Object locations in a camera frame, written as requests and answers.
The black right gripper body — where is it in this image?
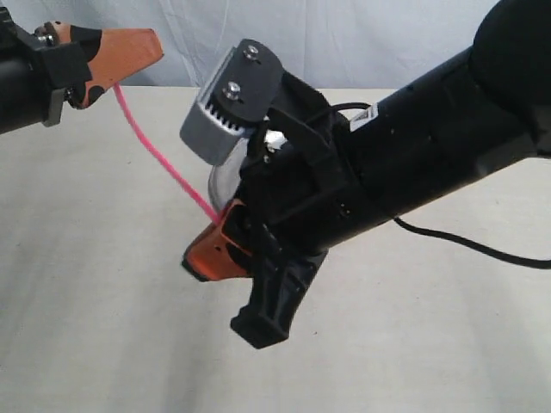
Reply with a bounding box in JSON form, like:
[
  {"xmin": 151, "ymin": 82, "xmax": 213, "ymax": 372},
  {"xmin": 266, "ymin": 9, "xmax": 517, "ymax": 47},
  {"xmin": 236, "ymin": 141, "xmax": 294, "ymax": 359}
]
[{"xmin": 238, "ymin": 83, "xmax": 370, "ymax": 275}]

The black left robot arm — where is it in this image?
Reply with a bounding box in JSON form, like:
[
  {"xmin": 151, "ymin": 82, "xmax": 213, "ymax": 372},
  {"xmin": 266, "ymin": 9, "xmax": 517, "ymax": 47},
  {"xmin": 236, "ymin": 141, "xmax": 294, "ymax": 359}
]
[{"xmin": 1, "ymin": 8, "xmax": 164, "ymax": 133}]

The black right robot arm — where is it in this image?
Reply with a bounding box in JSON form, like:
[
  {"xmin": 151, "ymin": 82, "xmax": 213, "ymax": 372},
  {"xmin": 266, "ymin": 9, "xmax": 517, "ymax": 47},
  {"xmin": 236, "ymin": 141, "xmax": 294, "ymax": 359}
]
[{"xmin": 180, "ymin": 1, "xmax": 550, "ymax": 348}]

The grey backdrop sheet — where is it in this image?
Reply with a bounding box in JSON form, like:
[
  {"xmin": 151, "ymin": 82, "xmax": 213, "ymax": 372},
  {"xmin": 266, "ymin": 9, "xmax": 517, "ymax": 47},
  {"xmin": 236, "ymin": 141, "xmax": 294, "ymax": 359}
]
[{"xmin": 7, "ymin": 1, "xmax": 501, "ymax": 89}]

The thin pink straw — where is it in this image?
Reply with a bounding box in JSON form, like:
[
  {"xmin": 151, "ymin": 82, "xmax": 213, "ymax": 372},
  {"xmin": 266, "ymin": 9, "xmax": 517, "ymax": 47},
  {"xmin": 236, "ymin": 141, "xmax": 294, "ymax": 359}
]
[{"xmin": 113, "ymin": 83, "xmax": 220, "ymax": 223}]

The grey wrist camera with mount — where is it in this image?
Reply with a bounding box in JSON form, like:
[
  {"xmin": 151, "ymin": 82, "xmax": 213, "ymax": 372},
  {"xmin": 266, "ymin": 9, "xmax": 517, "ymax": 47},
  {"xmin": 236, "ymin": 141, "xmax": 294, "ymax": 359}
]
[{"xmin": 180, "ymin": 39, "xmax": 284, "ymax": 166}]

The round stainless steel plate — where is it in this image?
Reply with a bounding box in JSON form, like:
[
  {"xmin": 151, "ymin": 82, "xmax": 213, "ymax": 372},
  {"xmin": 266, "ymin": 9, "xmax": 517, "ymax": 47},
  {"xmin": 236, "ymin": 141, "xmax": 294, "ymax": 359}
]
[{"xmin": 207, "ymin": 139, "xmax": 248, "ymax": 213}]

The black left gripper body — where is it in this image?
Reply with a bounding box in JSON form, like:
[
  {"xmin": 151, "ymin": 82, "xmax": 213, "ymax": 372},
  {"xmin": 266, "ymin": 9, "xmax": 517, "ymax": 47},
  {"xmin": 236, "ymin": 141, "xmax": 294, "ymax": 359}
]
[{"xmin": 1, "ymin": 8, "xmax": 91, "ymax": 126}]

